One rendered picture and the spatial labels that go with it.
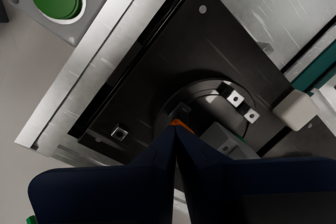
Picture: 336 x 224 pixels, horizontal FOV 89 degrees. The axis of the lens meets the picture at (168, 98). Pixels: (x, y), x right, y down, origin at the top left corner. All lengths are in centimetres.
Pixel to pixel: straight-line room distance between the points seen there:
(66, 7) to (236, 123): 23
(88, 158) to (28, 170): 21
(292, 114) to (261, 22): 14
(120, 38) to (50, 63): 17
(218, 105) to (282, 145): 16
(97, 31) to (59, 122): 12
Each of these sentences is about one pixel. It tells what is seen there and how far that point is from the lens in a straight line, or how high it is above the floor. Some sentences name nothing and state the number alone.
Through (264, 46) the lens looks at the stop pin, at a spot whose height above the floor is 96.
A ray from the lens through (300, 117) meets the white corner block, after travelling 30.
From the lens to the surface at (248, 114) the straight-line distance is 23.
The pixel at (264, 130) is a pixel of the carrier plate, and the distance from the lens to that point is 31.
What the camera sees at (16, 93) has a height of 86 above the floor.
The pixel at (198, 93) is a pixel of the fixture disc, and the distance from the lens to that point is 20.
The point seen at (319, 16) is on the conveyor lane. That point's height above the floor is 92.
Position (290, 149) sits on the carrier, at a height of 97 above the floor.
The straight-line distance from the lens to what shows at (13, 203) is 56.
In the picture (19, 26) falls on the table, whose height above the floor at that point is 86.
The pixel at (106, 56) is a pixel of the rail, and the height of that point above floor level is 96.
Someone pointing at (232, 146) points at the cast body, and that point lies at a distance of 17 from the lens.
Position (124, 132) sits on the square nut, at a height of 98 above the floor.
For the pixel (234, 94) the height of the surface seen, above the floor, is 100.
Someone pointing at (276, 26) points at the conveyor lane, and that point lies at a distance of 33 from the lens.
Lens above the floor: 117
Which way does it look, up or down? 65 degrees down
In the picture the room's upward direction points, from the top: 158 degrees clockwise
